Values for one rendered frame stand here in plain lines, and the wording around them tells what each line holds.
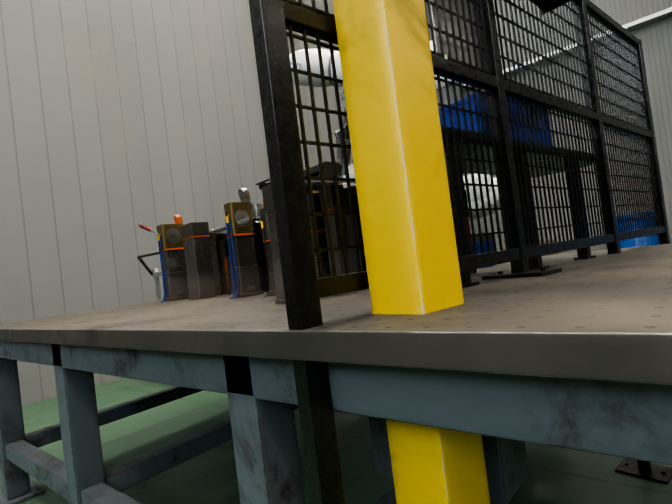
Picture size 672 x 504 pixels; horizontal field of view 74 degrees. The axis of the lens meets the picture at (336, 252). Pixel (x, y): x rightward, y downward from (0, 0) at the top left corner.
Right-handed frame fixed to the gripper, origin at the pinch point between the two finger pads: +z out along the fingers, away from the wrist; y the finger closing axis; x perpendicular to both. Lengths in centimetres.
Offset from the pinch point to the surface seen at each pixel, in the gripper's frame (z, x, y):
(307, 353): 16, 76, 54
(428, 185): -6, 75, 36
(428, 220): -2, 77, 37
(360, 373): 17, 80, 49
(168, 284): 61, -85, 40
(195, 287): 56, -62, 33
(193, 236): 34, -66, 33
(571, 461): 90, 57, -64
